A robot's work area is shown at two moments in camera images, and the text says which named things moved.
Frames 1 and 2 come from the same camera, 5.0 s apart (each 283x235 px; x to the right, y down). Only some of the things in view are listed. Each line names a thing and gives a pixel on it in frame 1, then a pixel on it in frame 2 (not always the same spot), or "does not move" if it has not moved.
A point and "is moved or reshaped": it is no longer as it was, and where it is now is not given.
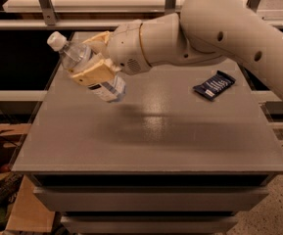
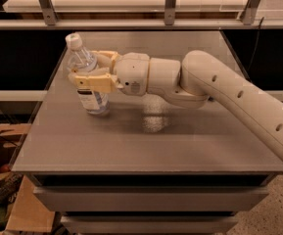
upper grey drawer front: (152, 198) does not move
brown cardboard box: (27, 212) does not move
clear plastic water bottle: (73, 54) is moved or reshaped
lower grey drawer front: (149, 224) does not move
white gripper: (126, 48) to (131, 72)
